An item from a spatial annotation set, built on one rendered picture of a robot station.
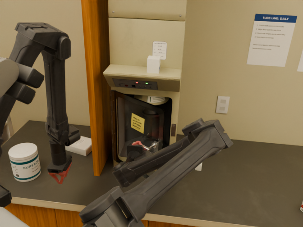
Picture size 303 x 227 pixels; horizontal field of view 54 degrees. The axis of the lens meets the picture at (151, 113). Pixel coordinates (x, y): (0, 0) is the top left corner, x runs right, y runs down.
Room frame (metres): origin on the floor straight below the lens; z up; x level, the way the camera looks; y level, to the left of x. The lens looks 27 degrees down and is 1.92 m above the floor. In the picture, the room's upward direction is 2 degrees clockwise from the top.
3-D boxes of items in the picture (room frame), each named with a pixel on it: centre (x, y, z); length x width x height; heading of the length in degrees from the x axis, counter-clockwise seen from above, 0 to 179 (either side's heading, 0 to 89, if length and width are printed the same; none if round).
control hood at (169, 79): (1.19, 0.04, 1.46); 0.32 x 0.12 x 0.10; 83
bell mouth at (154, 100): (1.35, 0.00, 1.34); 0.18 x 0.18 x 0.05
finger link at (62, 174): (0.96, 0.37, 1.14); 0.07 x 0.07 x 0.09; 83
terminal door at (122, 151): (1.16, 0.07, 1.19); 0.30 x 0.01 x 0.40; 52
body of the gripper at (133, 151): (0.99, 0.07, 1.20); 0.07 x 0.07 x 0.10; 83
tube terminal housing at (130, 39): (1.37, 0.02, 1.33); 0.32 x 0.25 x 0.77; 83
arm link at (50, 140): (0.97, 0.36, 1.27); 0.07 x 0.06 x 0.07; 147
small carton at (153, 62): (1.19, 0.00, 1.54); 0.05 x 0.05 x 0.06; 83
